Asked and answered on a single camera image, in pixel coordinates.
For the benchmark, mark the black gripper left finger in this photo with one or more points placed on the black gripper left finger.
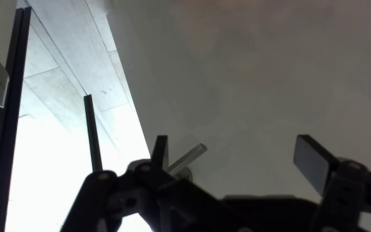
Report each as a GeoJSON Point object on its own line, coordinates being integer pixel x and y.
{"type": "Point", "coordinates": [167, 204]}

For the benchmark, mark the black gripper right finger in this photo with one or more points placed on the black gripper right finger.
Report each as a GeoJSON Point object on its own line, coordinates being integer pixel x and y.
{"type": "Point", "coordinates": [345, 186]}

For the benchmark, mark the silver lever door handle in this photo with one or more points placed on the silver lever door handle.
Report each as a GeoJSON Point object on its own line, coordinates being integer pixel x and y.
{"type": "Point", "coordinates": [180, 170]}

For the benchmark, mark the white door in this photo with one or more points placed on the white door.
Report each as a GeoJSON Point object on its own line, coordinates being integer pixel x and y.
{"type": "Point", "coordinates": [245, 78]}

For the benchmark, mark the white door frame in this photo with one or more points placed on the white door frame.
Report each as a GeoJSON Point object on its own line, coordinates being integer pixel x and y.
{"type": "Point", "coordinates": [10, 114]}

